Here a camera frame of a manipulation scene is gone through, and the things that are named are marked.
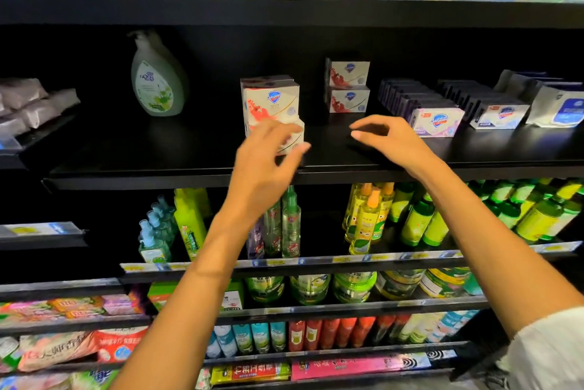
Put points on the person's left hand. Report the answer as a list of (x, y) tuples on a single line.
[(265, 175)]

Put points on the white red printed soap box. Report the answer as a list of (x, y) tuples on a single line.
[(269, 102), (265, 79), (294, 134)]

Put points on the person's left forearm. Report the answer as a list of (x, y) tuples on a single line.
[(182, 312)]

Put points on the pile of white wipe packets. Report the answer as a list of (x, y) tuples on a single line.
[(36, 107)]

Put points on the row of white red soap boxes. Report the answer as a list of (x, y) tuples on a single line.
[(351, 73)]

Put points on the green lidded wipe tub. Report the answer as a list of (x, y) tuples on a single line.
[(310, 288), (355, 287), (266, 289)]

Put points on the pale green pump soap bottle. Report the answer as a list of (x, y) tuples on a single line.
[(157, 80)]

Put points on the white floral wipe packet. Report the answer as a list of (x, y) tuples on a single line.
[(203, 378)]

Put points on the long pink packet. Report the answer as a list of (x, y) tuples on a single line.
[(360, 367)]

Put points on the black store shelf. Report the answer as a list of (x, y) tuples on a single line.
[(41, 241), (137, 162)]

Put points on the red snack packet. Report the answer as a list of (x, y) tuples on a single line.
[(121, 344)]

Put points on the yellow red packets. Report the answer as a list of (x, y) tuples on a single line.
[(251, 372)]

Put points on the person's right forearm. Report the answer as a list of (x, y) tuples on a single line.
[(511, 248)]

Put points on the row of white upright packs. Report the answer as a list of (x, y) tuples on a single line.
[(564, 110)]

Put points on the green white box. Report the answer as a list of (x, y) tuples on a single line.
[(162, 294), (234, 298)]

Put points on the person's right hand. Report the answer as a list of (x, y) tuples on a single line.
[(401, 143)]

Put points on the row of white pink soap boxes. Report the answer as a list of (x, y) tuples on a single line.
[(436, 121)]

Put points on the row of white blue soap boxes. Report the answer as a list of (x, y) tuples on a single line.
[(500, 114)]

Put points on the clear green spray bottles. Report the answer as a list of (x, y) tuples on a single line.
[(290, 226)]

